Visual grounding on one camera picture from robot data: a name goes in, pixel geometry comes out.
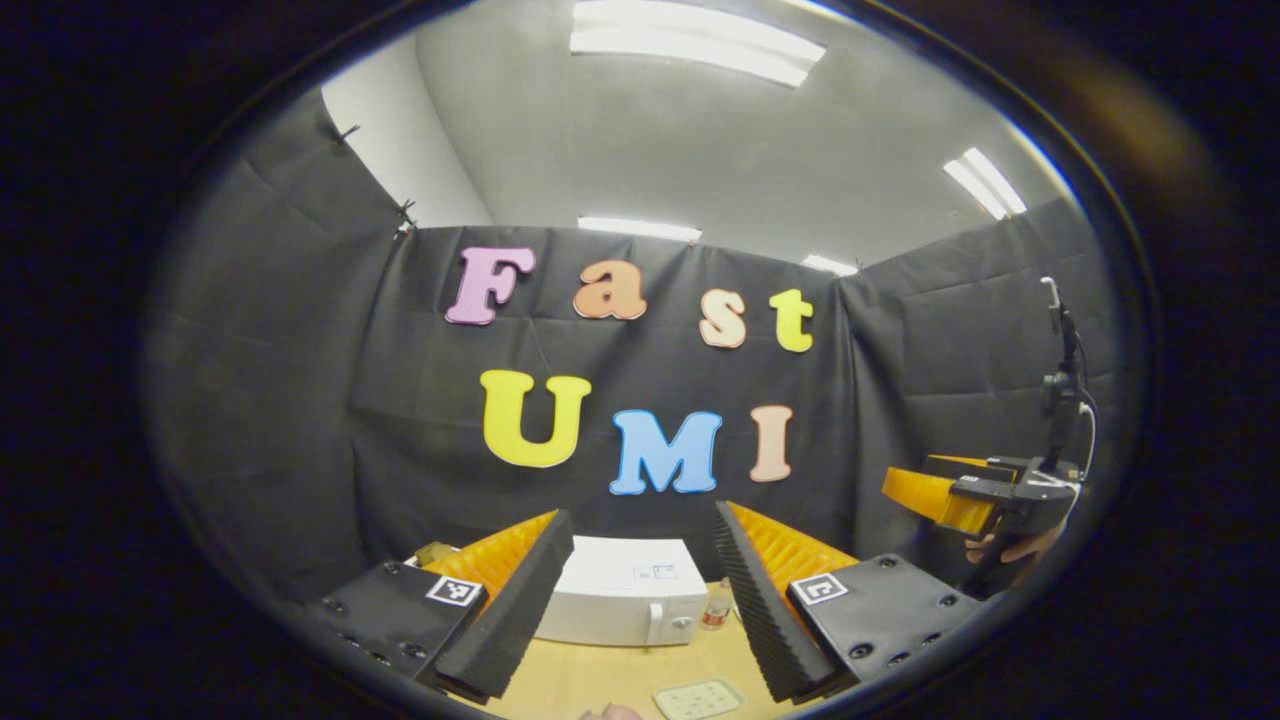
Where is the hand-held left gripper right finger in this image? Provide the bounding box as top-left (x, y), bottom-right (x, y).
top-left (712, 500), bottom-right (986, 704)

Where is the white microwave oven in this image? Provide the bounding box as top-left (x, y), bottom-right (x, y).
top-left (535, 536), bottom-right (709, 647)

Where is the pale green square plate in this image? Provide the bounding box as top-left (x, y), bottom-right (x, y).
top-left (653, 677), bottom-right (746, 720)

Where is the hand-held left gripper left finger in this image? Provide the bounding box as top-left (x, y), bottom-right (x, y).
top-left (300, 508), bottom-right (576, 703)

